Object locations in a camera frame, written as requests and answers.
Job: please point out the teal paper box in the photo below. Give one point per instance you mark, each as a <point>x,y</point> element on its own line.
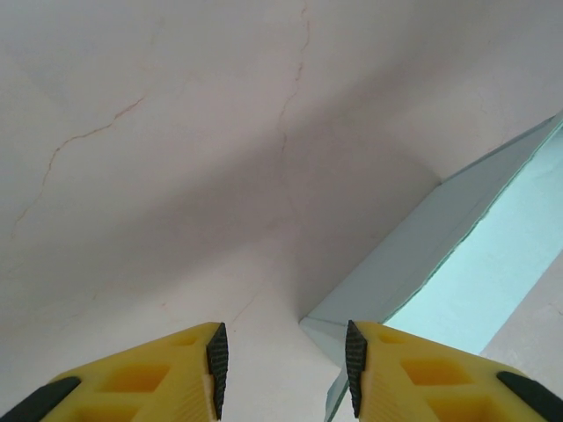
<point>484,264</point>

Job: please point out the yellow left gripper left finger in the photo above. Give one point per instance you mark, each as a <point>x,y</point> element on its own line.
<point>132,387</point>

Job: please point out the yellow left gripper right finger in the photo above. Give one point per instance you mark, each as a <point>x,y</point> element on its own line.
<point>440,387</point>

